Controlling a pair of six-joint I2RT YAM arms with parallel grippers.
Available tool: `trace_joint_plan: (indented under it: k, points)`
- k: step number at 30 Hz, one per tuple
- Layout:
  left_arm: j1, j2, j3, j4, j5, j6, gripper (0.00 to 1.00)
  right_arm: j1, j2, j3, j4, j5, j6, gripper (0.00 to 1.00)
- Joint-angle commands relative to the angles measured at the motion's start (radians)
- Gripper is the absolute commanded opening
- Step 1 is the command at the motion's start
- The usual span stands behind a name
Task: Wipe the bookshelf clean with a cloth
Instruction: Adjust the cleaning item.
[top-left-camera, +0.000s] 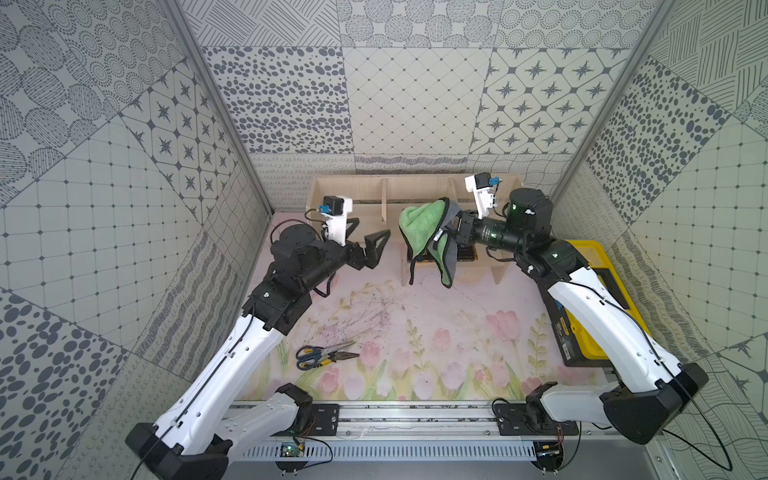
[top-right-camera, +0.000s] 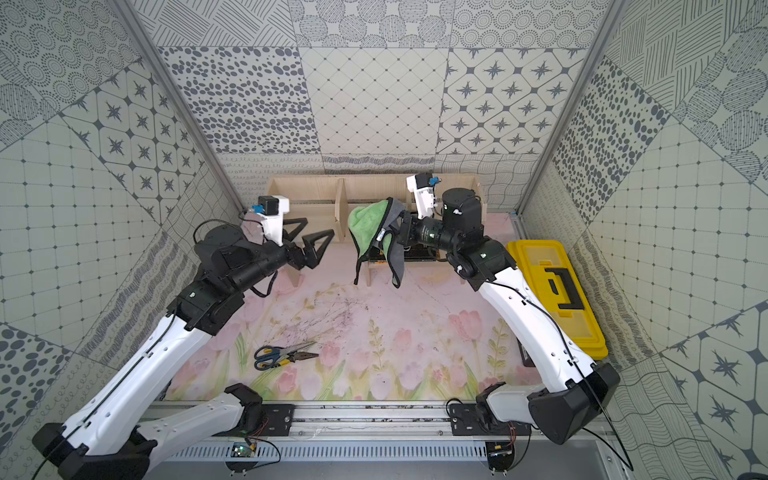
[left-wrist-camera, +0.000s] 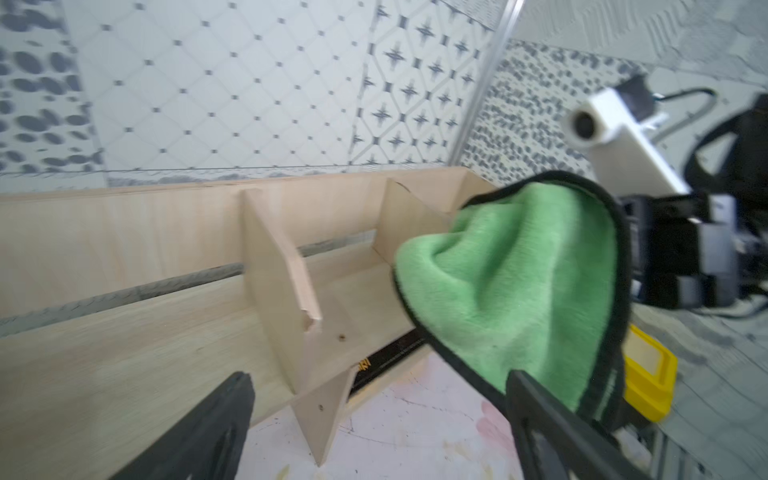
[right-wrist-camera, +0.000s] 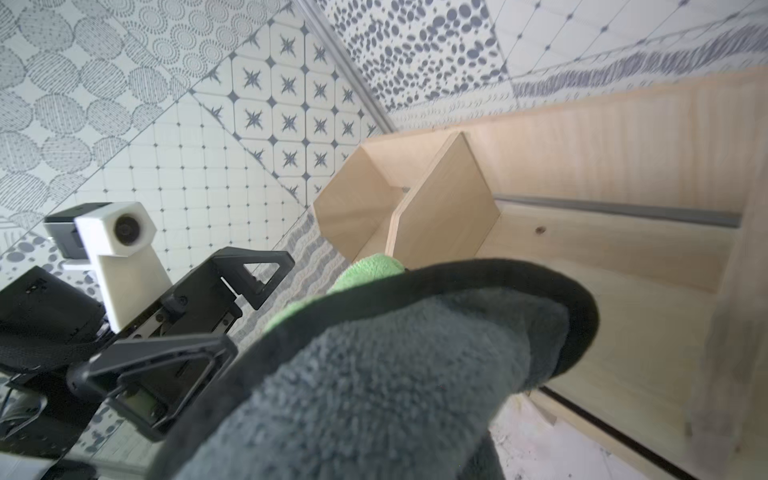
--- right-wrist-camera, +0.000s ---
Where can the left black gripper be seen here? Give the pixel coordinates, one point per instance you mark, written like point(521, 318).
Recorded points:
point(64, 363)

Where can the grey microfibre cloth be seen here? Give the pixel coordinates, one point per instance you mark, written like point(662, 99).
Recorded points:
point(397, 377)

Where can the light wooden bookshelf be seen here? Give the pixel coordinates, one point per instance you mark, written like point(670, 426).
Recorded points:
point(656, 201)

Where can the pink floral table mat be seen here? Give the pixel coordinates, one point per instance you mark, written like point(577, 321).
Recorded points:
point(532, 446)

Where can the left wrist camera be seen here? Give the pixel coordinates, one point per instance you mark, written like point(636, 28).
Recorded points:
point(113, 240)

